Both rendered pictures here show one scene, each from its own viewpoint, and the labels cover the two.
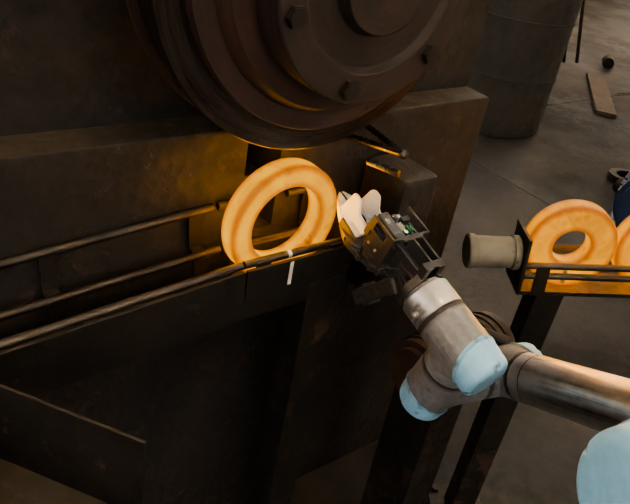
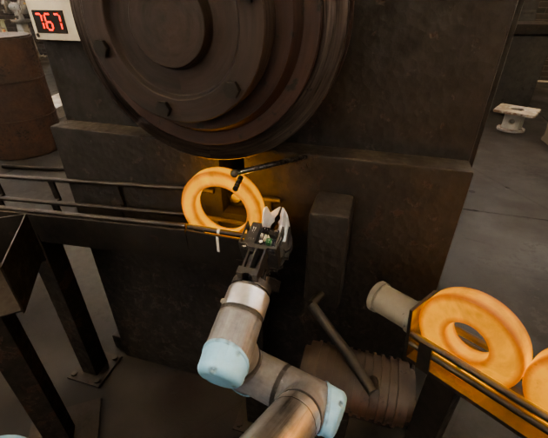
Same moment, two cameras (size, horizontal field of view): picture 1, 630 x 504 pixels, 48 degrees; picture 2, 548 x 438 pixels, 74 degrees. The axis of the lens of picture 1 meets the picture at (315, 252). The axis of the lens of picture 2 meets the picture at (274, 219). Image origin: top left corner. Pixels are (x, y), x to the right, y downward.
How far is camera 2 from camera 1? 0.86 m
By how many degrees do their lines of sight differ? 49
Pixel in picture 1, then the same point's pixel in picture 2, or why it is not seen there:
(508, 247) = (401, 308)
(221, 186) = not seen: hidden behind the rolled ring
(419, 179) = (326, 214)
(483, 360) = (207, 357)
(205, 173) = (193, 167)
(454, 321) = (222, 317)
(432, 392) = not seen: hidden behind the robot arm
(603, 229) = (501, 340)
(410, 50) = (217, 85)
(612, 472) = not seen: outside the picture
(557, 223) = (446, 306)
